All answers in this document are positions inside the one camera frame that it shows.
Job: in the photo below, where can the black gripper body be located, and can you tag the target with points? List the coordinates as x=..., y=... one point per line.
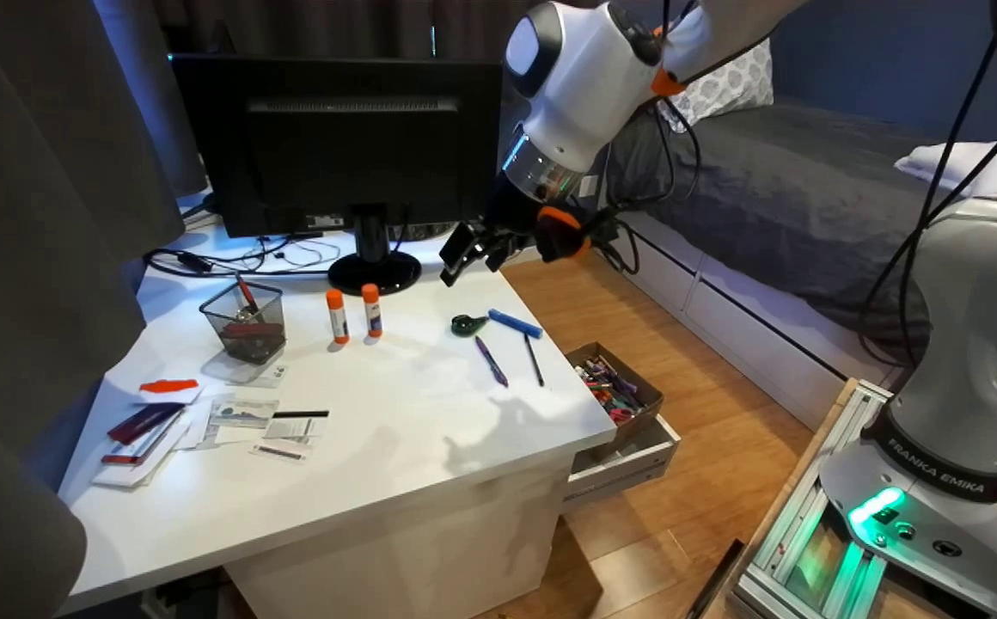
x=511, y=222

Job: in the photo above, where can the cardboard box of markers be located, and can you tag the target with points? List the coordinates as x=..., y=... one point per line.
x=639, y=422

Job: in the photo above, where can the white drawer cabinet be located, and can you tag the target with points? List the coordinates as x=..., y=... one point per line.
x=406, y=553

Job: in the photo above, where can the white paper label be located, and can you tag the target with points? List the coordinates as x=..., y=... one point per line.
x=288, y=437

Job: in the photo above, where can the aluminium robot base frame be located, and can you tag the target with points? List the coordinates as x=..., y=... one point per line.
x=785, y=562

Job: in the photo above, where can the clear plastic packet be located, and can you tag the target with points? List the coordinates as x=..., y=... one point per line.
x=235, y=422

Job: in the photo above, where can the blue marker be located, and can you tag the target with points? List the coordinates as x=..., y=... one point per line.
x=515, y=322

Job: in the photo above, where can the green correction tape dispenser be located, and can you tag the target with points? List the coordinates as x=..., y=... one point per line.
x=468, y=325

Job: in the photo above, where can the purple pen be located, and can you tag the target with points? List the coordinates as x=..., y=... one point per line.
x=490, y=358

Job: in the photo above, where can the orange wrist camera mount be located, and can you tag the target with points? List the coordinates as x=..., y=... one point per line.
x=557, y=233

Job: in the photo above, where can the orange capped glue stick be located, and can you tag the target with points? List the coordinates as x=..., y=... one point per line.
x=374, y=312
x=339, y=317

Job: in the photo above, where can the dark red pen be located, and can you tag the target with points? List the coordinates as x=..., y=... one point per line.
x=147, y=422

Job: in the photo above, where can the white folded towel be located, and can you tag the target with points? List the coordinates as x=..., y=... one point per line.
x=981, y=173

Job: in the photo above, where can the black mesh pen cup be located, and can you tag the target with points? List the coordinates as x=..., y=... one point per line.
x=245, y=332

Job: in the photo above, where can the patterned grey pillow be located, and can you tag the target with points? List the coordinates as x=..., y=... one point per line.
x=733, y=89

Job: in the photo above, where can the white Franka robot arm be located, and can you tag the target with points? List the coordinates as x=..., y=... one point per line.
x=579, y=81

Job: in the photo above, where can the black pen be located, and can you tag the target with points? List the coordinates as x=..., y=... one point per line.
x=535, y=358

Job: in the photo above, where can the small red pen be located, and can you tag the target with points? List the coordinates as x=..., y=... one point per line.
x=121, y=460

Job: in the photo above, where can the bed with grey cover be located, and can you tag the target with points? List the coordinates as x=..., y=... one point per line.
x=796, y=193

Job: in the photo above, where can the red pen in cup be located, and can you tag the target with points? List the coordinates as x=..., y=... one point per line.
x=250, y=296

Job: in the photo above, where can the white open drawer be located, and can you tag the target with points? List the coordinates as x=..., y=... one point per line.
x=636, y=461

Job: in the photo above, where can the orange utility knife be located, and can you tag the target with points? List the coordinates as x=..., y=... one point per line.
x=170, y=386

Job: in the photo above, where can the black computer monitor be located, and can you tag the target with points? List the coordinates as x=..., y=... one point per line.
x=328, y=148

